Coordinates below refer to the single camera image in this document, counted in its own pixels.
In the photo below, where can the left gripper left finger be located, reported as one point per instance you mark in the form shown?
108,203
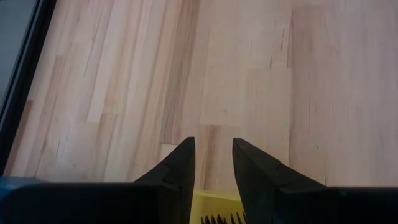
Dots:
109,203

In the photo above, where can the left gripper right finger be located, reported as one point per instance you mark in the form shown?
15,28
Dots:
295,205

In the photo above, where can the black metal fork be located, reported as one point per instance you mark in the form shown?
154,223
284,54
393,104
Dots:
238,221
219,221

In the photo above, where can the yellow plastic tray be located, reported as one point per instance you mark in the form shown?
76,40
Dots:
214,202

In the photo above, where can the blue plastic tray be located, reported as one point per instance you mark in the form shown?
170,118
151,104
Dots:
15,180

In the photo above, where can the black metal table frame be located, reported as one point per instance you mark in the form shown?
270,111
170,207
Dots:
23,77

